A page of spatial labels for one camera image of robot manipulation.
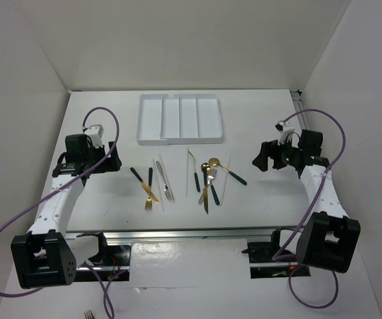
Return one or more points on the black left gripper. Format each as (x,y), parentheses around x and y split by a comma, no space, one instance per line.
(115,162)

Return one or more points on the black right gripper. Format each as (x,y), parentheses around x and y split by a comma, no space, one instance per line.
(272,149)

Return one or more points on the gold knife green handle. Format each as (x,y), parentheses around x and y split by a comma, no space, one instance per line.
(209,194)
(144,185)

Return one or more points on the gold spoon green handle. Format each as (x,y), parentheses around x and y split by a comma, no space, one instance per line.
(205,168)
(215,162)

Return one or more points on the gold fork green handle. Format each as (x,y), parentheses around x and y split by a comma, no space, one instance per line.
(148,204)
(195,172)

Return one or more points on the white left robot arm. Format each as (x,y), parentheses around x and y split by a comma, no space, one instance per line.
(43,257)

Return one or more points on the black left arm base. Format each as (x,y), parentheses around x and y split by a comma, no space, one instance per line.
(110,255)

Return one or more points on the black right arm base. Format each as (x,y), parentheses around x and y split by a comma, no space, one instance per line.
(263,252)

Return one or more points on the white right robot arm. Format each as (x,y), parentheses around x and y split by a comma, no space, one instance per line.
(330,236)

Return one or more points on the white chopstick right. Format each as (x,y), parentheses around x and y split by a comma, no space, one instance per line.
(225,182)

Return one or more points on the white compartment cutlery tray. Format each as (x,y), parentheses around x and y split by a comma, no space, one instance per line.
(179,119)

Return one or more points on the white chopstick middle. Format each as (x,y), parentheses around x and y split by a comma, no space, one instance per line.
(187,173)

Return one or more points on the gold fork bottom edge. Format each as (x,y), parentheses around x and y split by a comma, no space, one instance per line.
(89,315)

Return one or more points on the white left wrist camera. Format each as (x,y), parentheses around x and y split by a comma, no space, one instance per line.
(95,133)

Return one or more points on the aluminium rail right side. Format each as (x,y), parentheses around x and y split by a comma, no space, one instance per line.
(296,96)

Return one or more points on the aluminium rail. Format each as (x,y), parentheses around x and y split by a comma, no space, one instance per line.
(157,235)
(296,96)

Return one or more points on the aluminium rail front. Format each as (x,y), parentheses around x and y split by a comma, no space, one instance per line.
(157,235)

